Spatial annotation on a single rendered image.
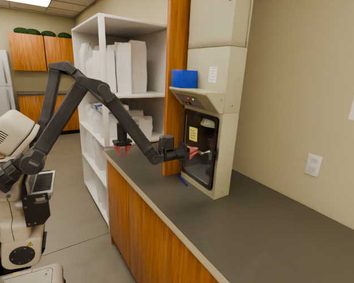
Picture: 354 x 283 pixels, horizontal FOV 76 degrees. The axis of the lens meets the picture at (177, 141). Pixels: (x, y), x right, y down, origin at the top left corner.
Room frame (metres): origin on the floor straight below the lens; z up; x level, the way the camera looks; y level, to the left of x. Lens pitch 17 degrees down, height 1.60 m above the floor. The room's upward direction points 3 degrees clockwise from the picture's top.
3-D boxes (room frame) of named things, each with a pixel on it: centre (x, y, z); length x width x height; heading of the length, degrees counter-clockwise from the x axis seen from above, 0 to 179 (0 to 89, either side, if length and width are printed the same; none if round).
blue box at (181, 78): (1.26, -0.02, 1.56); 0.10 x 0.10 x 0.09; 34
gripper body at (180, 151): (1.07, -0.01, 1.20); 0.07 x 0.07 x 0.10; 34
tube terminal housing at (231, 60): (1.28, -0.23, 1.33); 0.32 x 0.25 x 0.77; 34
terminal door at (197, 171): (1.20, -0.11, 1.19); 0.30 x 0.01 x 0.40; 32
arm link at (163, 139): (1.03, 0.07, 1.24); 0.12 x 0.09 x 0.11; 114
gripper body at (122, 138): (1.27, 0.32, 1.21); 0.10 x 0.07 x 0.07; 125
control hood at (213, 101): (1.18, -0.08, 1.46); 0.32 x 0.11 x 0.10; 34
